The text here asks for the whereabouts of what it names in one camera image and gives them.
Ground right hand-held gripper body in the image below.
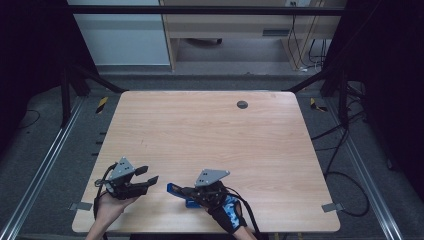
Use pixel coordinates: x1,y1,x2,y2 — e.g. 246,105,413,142
193,168,232,209

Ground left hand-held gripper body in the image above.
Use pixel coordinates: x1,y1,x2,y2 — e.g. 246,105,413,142
94,156,150,201

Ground blue stapler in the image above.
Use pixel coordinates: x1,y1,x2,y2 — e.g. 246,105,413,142
166,182,203,210

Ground person's left hand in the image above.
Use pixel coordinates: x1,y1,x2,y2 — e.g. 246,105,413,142
95,191,140,228

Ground person's right hand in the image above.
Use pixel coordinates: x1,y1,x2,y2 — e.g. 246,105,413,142
207,194,250,235

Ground grey tape piece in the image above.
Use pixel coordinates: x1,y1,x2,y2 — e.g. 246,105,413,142
321,202,345,214
68,201,93,212

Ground white cabinet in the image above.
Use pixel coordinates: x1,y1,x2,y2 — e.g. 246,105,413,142
66,0,172,67

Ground dark object under desk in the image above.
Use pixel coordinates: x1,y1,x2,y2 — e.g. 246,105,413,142
184,37,223,47

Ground black curtain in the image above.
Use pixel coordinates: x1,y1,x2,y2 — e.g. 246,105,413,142
324,0,424,203
0,0,98,159

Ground light wooden desk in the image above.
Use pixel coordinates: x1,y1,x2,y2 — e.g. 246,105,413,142
159,0,348,72

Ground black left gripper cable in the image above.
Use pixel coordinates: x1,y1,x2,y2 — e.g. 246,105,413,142
92,162,118,240

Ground yellow-handled clamp left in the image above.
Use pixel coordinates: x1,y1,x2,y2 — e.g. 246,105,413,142
95,96,110,115

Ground yellow-handled clamp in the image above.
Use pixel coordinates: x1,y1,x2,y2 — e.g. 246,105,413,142
309,97,329,113
95,96,110,115

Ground aluminium floor rail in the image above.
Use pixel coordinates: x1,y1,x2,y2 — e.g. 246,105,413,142
0,95,85,240
324,97,405,240

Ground black slanted frame strut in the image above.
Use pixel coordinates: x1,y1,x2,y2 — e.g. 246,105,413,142
60,63,128,128
285,61,350,128

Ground thin black floor cable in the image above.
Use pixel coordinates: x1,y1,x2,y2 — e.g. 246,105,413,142
18,109,42,130

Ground yellow-handled clamp right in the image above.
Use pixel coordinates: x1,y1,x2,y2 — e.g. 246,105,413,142
309,97,329,113

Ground long black floor cable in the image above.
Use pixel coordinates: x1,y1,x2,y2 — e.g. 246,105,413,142
310,109,367,153

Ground looping black floor cable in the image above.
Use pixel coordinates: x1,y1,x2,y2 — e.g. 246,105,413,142
324,170,372,218

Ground black horizontal frame bar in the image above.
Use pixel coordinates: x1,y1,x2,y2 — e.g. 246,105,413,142
66,4,348,16

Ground hanging desk cables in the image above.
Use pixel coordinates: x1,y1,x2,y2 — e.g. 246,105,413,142
287,1,329,73

